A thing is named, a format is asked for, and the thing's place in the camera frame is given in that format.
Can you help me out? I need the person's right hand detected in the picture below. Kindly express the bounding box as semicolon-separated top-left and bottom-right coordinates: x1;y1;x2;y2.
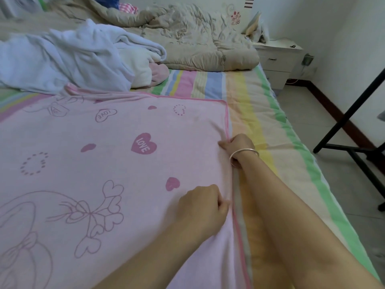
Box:
218;133;258;169

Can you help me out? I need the person's left hand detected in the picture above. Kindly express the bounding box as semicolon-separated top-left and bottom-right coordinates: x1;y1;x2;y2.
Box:
174;184;231;241

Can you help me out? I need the cream fleece blanket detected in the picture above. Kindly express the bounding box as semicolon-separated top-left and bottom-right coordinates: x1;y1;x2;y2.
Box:
117;45;160;89

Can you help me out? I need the white towel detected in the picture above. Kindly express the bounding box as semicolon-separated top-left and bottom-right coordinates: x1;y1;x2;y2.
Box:
0;19;168;95

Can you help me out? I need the person's right forearm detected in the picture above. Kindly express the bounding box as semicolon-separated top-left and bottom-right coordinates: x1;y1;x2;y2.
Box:
231;155;383;289

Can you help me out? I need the person's left forearm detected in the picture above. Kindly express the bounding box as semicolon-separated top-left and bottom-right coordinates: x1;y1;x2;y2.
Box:
93;228;205;289

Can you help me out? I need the striped pastel bed sheet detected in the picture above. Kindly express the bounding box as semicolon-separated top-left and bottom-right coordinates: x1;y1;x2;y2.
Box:
0;64;381;289

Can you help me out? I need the white nightstand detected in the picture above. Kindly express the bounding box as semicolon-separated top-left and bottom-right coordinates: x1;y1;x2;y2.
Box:
254;39;303;91

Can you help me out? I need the dark brown baseboard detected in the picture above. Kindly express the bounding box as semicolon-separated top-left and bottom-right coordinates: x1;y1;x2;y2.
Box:
288;79;385;154

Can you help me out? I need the black clothes rack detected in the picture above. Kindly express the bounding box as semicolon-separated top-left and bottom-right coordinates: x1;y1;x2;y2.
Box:
313;68;385;211

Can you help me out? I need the beige quilt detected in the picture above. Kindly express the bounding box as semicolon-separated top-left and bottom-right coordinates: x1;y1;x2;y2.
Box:
0;0;261;71

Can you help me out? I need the cream plush toy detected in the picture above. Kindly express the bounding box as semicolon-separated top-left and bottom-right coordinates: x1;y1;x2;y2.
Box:
242;12;270;45

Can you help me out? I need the pink patterned pillow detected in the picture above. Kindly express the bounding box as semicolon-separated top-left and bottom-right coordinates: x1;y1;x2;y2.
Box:
119;2;139;14

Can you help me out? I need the blue pillow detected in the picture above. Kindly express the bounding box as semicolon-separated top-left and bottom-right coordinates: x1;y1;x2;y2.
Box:
93;0;121;10

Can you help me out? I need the silver bracelet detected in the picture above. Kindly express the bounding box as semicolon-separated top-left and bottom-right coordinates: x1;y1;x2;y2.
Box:
229;148;261;166

